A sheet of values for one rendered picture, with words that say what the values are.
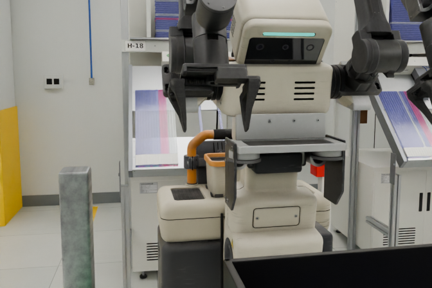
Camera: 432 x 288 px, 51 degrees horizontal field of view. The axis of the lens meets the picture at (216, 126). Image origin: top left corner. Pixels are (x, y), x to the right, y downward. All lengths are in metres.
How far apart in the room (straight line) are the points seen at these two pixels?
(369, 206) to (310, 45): 2.03
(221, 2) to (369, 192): 2.42
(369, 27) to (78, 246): 0.82
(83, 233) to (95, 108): 3.73
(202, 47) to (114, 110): 3.49
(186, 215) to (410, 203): 1.98
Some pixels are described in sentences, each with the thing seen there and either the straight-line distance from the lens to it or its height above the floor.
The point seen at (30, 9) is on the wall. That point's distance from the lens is 4.31.
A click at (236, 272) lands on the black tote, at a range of 0.33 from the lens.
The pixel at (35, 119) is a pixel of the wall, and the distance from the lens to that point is 4.30.
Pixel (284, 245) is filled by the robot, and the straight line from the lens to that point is 1.15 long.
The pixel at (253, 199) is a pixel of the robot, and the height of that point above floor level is 0.89.
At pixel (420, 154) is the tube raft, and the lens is 2.73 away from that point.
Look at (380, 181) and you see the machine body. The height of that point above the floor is 0.53.
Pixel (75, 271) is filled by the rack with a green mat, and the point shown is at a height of 0.99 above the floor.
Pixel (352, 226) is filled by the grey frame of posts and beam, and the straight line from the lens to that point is 3.21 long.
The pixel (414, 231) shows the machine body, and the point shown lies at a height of 0.21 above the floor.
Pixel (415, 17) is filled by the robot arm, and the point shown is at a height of 1.30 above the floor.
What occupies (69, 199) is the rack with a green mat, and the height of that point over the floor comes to 1.07.
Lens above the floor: 1.20
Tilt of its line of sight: 7 degrees down
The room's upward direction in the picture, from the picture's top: straight up
